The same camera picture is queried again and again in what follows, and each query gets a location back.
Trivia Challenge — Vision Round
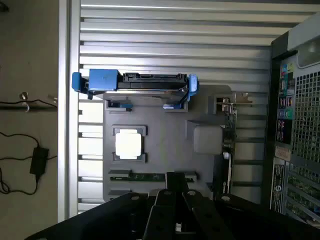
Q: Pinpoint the green RAM stick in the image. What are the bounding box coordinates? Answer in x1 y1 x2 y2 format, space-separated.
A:
109 174 197 183

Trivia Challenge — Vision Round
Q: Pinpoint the grey parts rack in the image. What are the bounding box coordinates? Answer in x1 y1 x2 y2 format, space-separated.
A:
102 84 238 203

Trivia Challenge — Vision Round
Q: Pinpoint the silver square CPU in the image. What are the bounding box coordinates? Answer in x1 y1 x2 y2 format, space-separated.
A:
114 129 146 161

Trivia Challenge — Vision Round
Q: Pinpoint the black open PC case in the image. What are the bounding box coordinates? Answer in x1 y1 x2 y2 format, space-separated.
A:
259 14 320 227

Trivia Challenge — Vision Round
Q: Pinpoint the black power adapter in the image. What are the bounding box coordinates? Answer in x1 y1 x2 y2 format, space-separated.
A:
29 147 50 176

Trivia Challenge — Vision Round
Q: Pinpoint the hard disk in blue carrier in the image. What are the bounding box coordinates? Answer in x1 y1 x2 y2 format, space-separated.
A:
71 68 200 111

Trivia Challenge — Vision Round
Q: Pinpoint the graphics card with metal bracket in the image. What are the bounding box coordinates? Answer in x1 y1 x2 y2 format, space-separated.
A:
193 91 253 201

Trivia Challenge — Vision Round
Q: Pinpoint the black adapter cable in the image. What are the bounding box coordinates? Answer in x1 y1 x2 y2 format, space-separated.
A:
0 131 59 196

